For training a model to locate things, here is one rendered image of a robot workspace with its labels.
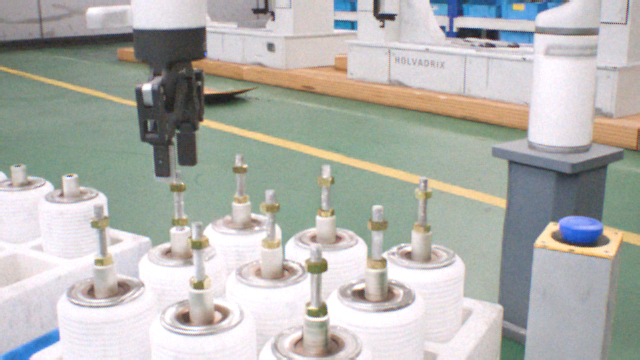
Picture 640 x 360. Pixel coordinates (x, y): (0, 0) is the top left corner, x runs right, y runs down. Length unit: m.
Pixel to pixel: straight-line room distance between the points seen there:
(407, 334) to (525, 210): 0.50
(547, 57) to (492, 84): 1.98
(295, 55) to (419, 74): 1.01
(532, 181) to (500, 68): 1.95
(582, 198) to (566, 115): 0.12
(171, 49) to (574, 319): 0.46
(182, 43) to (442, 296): 0.37
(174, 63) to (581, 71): 0.60
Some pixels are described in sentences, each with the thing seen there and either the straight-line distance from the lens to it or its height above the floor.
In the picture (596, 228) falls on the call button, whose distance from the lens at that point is 0.71.
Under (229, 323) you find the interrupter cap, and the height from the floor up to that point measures 0.25.
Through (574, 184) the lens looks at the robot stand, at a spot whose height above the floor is 0.26.
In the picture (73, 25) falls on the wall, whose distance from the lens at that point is 7.39.
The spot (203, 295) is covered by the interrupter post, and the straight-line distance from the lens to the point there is 0.67.
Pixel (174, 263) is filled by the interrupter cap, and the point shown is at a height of 0.25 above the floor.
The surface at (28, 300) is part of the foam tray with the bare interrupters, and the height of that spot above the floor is 0.16.
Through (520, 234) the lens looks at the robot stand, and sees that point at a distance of 1.17.
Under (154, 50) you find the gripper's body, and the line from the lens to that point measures 0.76.
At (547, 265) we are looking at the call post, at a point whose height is 0.30.
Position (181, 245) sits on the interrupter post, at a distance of 0.83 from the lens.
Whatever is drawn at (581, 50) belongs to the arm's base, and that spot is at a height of 0.45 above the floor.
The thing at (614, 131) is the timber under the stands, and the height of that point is 0.05.
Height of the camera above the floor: 0.54
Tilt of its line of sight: 16 degrees down
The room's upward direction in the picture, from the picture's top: straight up
